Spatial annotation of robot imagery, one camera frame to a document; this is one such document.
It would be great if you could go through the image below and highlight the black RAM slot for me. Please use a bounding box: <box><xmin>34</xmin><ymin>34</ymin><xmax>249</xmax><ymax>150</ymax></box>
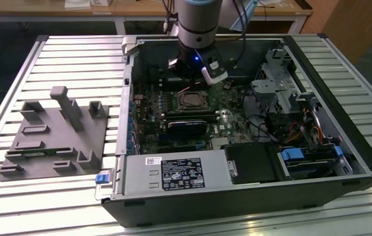
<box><xmin>164</xmin><ymin>116</ymin><xmax>220</xmax><ymax>122</ymax></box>
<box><xmin>165</xmin><ymin>110</ymin><xmax>228</xmax><ymax>117</ymax></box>

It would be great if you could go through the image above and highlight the grey metal drive cage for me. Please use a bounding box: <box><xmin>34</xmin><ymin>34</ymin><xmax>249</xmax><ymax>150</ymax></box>
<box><xmin>249</xmin><ymin>48</ymin><xmax>320</xmax><ymax>115</ymax></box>

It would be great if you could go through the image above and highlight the metal socket cover frame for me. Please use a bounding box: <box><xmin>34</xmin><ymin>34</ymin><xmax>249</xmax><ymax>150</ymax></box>
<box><xmin>177</xmin><ymin>91</ymin><xmax>209</xmax><ymax>110</ymax></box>

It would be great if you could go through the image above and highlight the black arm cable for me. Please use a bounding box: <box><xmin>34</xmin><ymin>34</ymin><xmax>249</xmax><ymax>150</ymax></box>
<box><xmin>228</xmin><ymin>0</ymin><xmax>251</xmax><ymax>76</ymax></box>

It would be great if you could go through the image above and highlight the silver chipset heatsink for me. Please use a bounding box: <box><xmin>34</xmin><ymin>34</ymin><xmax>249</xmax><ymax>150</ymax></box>
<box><xmin>213</xmin><ymin>137</ymin><xmax>229</xmax><ymax>148</ymax></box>

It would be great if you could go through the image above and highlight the black open PC case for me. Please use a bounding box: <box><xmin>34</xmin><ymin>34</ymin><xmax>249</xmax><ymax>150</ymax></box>
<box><xmin>100</xmin><ymin>33</ymin><xmax>372</xmax><ymax>228</ymax></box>

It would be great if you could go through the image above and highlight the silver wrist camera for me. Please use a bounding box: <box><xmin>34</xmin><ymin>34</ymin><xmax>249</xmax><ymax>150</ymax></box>
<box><xmin>200</xmin><ymin>55</ymin><xmax>229</xmax><ymax>86</ymax></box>

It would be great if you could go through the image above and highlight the wooden cabinet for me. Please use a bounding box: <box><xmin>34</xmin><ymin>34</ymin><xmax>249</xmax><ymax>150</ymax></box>
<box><xmin>301</xmin><ymin>0</ymin><xmax>372</xmax><ymax>64</ymax></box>

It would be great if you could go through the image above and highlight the orange wire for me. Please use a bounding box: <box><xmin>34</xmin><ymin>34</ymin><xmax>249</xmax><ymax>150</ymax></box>
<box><xmin>309</xmin><ymin>124</ymin><xmax>324</xmax><ymax>144</ymax></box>

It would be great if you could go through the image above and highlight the wooden desk white frame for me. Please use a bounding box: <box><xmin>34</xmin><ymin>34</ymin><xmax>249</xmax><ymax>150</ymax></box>
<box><xmin>0</xmin><ymin>0</ymin><xmax>313</xmax><ymax>35</ymax></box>

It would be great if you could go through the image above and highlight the green RAM stick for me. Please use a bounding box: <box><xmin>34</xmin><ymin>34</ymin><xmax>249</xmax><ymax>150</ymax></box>
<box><xmin>23</xmin><ymin>149</ymin><xmax>58</xmax><ymax>157</ymax></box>

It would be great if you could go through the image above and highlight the black graphics card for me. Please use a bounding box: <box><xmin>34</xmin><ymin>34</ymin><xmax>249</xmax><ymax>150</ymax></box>
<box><xmin>167</xmin><ymin>119</ymin><xmax>208</xmax><ymax>138</ymax></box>

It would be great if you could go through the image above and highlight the white box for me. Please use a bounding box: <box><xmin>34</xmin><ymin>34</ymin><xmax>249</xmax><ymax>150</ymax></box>
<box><xmin>64</xmin><ymin>0</ymin><xmax>92</xmax><ymax>11</ymax></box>
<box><xmin>90</xmin><ymin>0</ymin><xmax>115</xmax><ymax>7</ymax></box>

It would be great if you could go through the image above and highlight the grey parts rack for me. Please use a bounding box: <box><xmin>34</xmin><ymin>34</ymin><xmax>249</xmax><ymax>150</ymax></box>
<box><xmin>0</xmin><ymin>86</ymin><xmax>111</xmax><ymax>182</ymax></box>

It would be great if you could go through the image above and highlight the blue disk carrier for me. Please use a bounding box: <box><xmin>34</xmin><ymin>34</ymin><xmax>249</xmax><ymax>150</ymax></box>
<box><xmin>280</xmin><ymin>147</ymin><xmax>305</xmax><ymax>162</ymax></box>

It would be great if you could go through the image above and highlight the blue case latch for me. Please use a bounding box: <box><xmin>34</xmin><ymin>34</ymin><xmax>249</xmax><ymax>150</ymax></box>
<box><xmin>95</xmin><ymin>173</ymin><xmax>114</xmax><ymax>184</ymax></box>

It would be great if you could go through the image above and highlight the silver power supply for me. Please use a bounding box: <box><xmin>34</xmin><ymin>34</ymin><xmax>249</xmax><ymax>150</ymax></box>
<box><xmin>120</xmin><ymin>150</ymin><xmax>235</xmax><ymax>199</ymax></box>

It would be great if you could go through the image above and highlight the thin metal locking lever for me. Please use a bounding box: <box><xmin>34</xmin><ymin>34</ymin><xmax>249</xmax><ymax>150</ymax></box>
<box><xmin>179</xmin><ymin>82</ymin><xmax>204</xmax><ymax>93</ymax></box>

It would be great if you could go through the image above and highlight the green motherboard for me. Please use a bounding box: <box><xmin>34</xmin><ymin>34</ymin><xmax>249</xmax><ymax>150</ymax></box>
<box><xmin>129</xmin><ymin>78</ymin><xmax>261</xmax><ymax>155</ymax></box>

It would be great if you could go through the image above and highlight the silver CPU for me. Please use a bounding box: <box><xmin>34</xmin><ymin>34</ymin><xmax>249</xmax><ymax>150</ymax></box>
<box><xmin>185</xmin><ymin>94</ymin><xmax>205</xmax><ymax>106</ymax></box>

